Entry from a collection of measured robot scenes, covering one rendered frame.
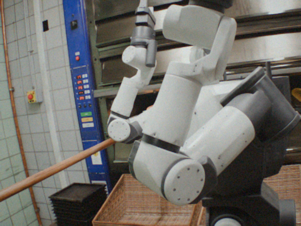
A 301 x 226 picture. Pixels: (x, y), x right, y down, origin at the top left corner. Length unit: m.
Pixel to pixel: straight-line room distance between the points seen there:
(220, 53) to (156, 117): 0.14
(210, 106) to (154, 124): 0.28
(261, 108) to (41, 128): 1.96
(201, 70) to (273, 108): 0.21
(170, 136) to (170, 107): 0.05
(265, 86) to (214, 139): 0.17
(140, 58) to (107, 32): 0.94
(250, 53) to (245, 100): 1.13
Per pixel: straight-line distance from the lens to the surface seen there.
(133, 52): 1.03
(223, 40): 0.48
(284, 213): 0.91
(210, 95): 0.72
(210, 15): 0.50
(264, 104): 0.61
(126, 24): 1.93
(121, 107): 1.05
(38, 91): 2.27
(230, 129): 0.55
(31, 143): 2.47
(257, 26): 1.74
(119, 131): 1.02
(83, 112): 2.04
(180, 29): 0.51
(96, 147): 1.24
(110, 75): 1.94
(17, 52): 2.48
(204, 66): 0.47
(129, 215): 2.01
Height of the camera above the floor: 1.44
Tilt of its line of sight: 6 degrees down
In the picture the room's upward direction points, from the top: 8 degrees counter-clockwise
